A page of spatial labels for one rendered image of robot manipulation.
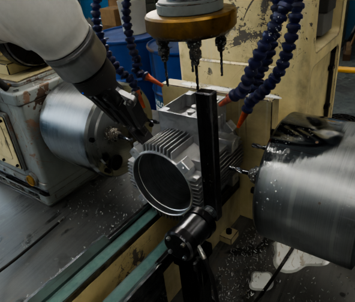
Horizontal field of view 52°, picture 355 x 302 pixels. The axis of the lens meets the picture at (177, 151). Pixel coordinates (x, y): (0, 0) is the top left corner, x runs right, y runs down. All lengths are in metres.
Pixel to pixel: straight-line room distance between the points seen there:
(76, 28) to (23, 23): 0.07
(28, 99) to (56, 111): 0.10
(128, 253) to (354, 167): 0.48
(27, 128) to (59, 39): 0.52
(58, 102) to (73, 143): 0.12
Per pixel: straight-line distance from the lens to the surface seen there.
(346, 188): 0.59
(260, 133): 0.84
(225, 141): 0.79
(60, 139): 0.95
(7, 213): 1.21
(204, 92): 0.57
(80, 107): 0.90
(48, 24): 0.54
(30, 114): 1.04
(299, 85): 0.90
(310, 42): 0.87
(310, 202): 0.60
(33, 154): 1.09
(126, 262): 0.82
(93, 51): 0.60
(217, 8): 0.72
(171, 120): 0.77
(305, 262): 0.91
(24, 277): 0.98
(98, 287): 0.79
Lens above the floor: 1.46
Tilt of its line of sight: 30 degrees down
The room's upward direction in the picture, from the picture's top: 6 degrees counter-clockwise
